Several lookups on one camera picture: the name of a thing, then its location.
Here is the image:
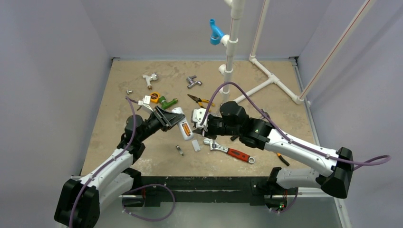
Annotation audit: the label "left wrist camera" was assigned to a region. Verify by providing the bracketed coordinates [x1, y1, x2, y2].
[137, 95, 154, 114]

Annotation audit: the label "blue pipe valve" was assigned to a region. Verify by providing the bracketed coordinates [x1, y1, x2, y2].
[210, 19, 225, 45]

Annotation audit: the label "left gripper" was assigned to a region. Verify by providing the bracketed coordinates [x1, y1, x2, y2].
[138, 106, 184, 143]

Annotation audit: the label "white battery cover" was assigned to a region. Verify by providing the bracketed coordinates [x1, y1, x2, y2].
[192, 140, 201, 152]

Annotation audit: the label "yellow tape measure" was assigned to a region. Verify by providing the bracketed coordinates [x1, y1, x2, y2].
[150, 92, 160, 104]

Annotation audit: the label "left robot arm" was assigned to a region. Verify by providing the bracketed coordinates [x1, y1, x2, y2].
[54, 106, 186, 228]

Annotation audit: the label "red adjustable wrench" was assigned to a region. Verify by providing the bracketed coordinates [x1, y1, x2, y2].
[203, 138, 255, 164]

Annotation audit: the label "white pvc pipe frame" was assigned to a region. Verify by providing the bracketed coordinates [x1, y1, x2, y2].
[218, 0, 304, 105]

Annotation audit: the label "chrome metal faucet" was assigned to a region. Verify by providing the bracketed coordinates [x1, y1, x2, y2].
[186, 75, 202, 89]

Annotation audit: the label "silver sfp module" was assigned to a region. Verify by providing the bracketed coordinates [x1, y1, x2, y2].
[176, 145, 184, 156]

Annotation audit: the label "yellow long nose pliers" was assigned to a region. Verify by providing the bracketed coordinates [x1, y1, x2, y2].
[188, 94, 210, 108]

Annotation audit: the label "orange handled cutting pliers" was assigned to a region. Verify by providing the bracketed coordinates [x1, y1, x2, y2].
[277, 153, 290, 166]

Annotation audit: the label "black handled hammer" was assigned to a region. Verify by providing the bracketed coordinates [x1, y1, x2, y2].
[230, 116, 265, 142]

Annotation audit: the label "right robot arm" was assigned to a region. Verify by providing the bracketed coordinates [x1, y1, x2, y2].
[198, 101, 354, 199]

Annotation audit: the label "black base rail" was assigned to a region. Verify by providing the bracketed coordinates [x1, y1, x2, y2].
[111, 175, 293, 209]

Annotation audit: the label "green plastic faucet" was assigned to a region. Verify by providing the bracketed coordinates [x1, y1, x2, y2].
[158, 96, 178, 110]

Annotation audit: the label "white remote control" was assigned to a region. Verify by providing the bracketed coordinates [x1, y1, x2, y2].
[172, 107, 194, 141]

